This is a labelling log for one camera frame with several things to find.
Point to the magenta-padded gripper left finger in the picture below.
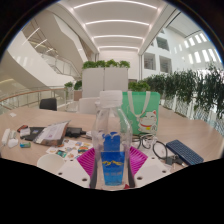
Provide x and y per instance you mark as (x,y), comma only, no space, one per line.
(71,173)

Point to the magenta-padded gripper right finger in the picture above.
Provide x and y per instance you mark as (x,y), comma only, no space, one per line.
(150,171)

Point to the clear blue-labelled water bottle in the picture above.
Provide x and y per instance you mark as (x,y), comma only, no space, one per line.
(113,166)

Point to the colourful sticker sheet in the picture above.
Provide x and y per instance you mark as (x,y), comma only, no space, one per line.
(71,150)

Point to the dark blue keyboard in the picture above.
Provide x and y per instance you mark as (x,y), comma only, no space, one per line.
(185,152)

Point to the black power bank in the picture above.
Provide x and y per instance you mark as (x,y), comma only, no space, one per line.
(74,132)

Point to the printed paper booklet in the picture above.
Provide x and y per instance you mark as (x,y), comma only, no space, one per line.
(51,133)

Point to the small teal item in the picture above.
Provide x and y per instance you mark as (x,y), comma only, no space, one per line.
(25,145)

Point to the small white box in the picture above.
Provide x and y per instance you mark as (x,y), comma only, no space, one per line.
(25,132)

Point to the green tote bag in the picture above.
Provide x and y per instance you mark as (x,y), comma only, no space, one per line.
(143,110)

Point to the small white mouse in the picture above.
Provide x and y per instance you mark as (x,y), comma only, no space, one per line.
(12,143)

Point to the small dark red case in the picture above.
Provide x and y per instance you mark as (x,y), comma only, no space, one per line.
(22,127)

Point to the white chair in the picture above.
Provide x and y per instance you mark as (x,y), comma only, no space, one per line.
(87,106)

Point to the black office chair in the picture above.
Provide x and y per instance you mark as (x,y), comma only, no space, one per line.
(48,104)

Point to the white power strip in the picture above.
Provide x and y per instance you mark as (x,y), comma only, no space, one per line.
(5,136)

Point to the small white planter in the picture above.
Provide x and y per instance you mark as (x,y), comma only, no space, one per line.
(70,90)

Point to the glass railing with handrail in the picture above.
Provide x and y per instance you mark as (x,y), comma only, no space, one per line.
(26,100)

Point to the low planter with plants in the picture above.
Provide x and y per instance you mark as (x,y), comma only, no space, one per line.
(138,86)

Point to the white cabinet with plants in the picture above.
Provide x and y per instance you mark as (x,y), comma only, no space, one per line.
(105,80)

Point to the ceiling light strips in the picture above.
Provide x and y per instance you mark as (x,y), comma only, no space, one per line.
(116,22)

